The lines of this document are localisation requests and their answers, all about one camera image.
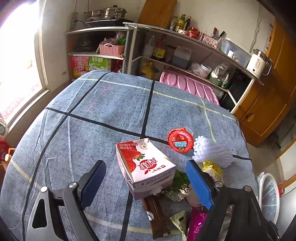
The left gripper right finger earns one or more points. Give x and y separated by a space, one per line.
247 221

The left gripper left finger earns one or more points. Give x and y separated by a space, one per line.
46 222

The magenta snack wrapper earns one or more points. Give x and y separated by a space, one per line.
196 222

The clear plastic cup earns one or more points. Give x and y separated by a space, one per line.
192 198

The green foil snack wrapper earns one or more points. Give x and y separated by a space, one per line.
179 189

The strawberry milk carton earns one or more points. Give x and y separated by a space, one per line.
142 163

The brown chocolate bar wrapper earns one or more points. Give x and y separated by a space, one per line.
159 225

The white foam fruit net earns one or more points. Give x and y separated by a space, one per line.
206 150

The red lidded jelly cup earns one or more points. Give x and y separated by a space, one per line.
180 140

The purple milk carton box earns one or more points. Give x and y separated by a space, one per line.
141 193

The olive green label packet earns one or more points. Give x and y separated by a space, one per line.
180 221

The white trash bin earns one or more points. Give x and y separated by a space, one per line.
269 196

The clear trash bag liner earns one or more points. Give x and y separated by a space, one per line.
268 196

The blue plaid tablecloth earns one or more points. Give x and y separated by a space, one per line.
84 123

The wooden door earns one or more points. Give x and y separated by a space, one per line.
270 99

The green cardboard box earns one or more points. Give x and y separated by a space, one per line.
99 63

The yellow cooking oil bottle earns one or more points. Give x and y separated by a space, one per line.
149 71

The pink storage box lid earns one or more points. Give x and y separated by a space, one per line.
190 85

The pink woven basket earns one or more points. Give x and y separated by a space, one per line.
111 50

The white electric kettle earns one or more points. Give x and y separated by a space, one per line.
259 64

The white metal shelf unit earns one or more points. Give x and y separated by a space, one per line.
197 67

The soy sauce bottle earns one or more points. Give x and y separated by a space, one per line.
160 48

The dark vinegar jug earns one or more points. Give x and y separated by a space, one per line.
181 56

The white power strip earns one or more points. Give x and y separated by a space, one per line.
72 21

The clear plastic storage container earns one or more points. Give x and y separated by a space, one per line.
235 52

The steel steamer pot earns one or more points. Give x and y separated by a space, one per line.
106 14

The red lidded jar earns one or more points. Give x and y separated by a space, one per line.
193 32

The wooden cutting board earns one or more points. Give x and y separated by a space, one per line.
157 13

